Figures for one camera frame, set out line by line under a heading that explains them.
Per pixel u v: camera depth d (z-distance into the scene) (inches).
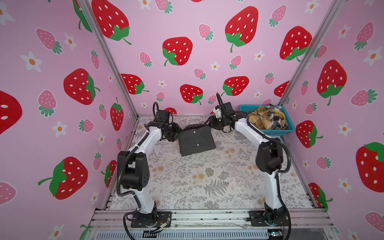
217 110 35.0
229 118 28.7
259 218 28.9
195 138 35.6
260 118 41.9
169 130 32.0
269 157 22.1
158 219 28.7
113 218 30.0
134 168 19.1
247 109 45.1
